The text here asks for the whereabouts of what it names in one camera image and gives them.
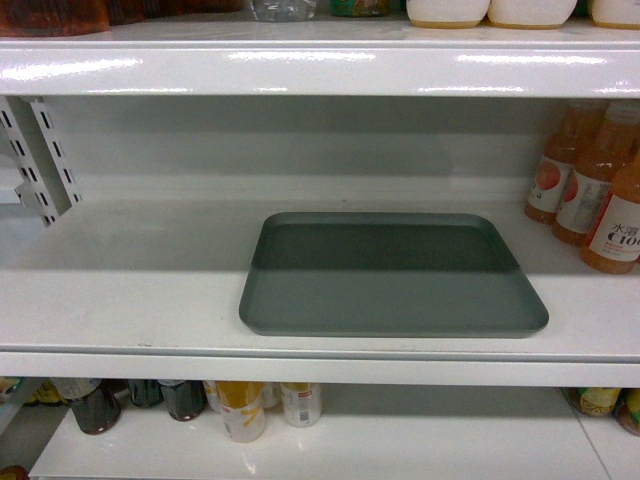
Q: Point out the white jug right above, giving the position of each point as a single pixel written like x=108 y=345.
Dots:
x=621 y=14

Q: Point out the white jug left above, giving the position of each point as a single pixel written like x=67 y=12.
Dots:
x=446 y=14

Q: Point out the dark tea bottle right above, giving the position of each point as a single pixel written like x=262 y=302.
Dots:
x=184 y=399

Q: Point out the white metal shelving unit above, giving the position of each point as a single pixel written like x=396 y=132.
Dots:
x=148 y=157

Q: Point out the white jug middle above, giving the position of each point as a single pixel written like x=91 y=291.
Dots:
x=530 y=14

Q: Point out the white jug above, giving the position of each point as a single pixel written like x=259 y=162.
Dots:
x=530 y=14
x=446 y=14
x=621 y=14

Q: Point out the orange juice bottle rear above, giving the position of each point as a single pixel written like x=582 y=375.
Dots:
x=577 y=129

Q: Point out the clear water bottle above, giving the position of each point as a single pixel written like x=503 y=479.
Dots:
x=279 y=11

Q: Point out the orange juice bottle middle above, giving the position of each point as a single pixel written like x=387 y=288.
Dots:
x=594 y=171

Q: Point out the orange juice bottle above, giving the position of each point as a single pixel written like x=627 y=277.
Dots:
x=577 y=129
x=594 y=171
x=612 y=245

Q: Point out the dark tea bottle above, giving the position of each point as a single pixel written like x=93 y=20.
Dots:
x=184 y=399
x=144 y=393
x=95 y=407

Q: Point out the brown snack package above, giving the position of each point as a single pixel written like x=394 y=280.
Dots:
x=43 y=18

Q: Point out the white label drink bottle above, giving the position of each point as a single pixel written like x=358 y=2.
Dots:
x=302 y=403

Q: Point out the dark tea bottle left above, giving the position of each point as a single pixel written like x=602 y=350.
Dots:
x=95 y=407

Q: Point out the orange juice bottle front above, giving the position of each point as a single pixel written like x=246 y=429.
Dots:
x=612 y=245

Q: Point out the yellow drink bottle front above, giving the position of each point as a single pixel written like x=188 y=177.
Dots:
x=242 y=409

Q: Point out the dark tea bottle middle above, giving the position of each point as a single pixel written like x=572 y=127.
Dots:
x=144 y=393

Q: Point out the green yellow can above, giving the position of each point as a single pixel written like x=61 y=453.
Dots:
x=594 y=401

